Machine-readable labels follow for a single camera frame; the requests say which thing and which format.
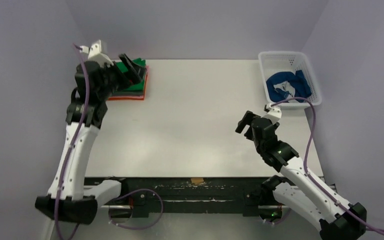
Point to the folded orange t shirt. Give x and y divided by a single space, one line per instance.
136 92

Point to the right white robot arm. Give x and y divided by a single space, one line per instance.
334 217

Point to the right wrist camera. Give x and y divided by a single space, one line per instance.
273 113

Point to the folded pink t shirt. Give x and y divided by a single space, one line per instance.
139 98

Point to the brown tape piece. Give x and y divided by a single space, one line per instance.
197 180

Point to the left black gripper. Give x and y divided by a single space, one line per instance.
124 81

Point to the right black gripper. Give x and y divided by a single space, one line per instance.
251 124

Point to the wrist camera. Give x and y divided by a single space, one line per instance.
97 52
273 113

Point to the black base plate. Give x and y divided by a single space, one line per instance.
246 196

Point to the aluminium rail frame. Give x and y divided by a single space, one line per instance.
294 184

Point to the white plastic basket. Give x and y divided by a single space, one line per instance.
272 62

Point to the green t shirt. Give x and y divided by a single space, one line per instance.
136 72

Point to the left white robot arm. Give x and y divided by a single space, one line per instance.
66 199

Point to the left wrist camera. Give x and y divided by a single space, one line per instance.
97 52

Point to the blue white t shirt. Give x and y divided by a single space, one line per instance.
285 85

